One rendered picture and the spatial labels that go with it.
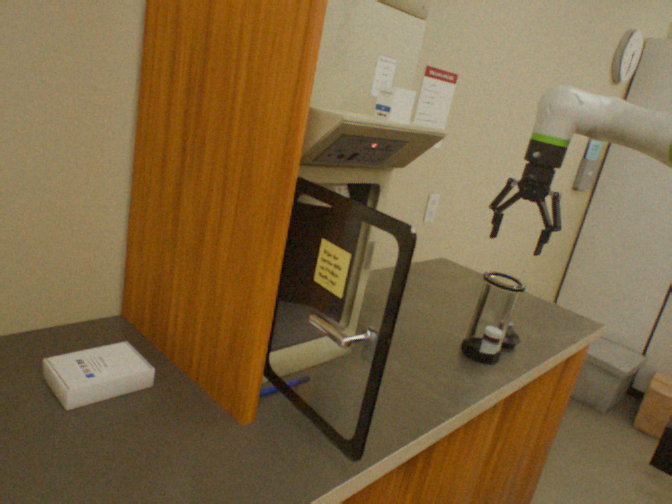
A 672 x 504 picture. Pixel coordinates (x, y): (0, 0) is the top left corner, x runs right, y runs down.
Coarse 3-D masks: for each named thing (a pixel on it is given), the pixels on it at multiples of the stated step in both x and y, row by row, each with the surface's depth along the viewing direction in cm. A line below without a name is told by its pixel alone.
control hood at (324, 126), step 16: (320, 112) 87; (336, 112) 88; (352, 112) 100; (320, 128) 87; (336, 128) 85; (352, 128) 88; (368, 128) 90; (384, 128) 92; (400, 128) 95; (416, 128) 99; (432, 128) 103; (304, 144) 90; (320, 144) 89; (416, 144) 105; (432, 144) 108; (304, 160) 92; (400, 160) 110
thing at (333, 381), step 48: (336, 192) 86; (288, 240) 95; (336, 240) 85; (384, 240) 77; (288, 288) 96; (384, 288) 77; (288, 336) 97; (384, 336) 78; (288, 384) 97; (336, 384) 87; (336, 432) 87
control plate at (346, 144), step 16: (336, 144) 91; (352, 144) 93; (368, 144) 96; (384, 144) 99; (400, 144) 102; (320, 160) 95; (336, 160) 97; (352, 160) 100; (368, 160) 103; (384, 160) 106
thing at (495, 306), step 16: (496, 272) 140; (496, 288) 134; (480, 304) 138; (496, 304) 134; (512, 304) 135; (480, 320) 137; (496, 320) 135; (480, 336) 138; (496, 336) 137; (496, 352) 139
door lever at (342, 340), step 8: (312, 320) 83; (320, 320) 82; (320, 328) 81; (328, 328) 80; (336, 328) 80; (328, 336) 80; (336, 336) 78; (344, 336) 78; (352, 336) 79; (360, 336) 80; (368, 336) 80; (344, 344) 77; (368, 344) 80
